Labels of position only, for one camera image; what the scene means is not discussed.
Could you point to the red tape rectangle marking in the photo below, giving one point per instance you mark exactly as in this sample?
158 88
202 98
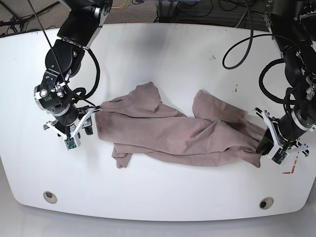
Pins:
293 167

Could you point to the table cable grommet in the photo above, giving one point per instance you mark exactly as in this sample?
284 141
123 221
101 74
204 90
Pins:
266 203
50 197

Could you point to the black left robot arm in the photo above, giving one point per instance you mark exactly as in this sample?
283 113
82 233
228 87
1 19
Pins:
299 103

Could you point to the right table cable grommet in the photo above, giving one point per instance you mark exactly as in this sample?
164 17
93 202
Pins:
266 203

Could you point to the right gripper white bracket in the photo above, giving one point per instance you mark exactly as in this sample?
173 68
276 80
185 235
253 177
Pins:
69 124

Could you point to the mauve brown T-shirt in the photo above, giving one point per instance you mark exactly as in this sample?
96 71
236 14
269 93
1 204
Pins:
140 123

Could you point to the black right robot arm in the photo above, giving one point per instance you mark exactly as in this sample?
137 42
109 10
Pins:
62 62

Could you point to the left table cable grommet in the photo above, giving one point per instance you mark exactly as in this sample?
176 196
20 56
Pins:
50 197

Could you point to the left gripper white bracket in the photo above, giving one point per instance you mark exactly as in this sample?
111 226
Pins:
282 136

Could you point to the white power strip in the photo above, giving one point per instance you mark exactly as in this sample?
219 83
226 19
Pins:
305 9

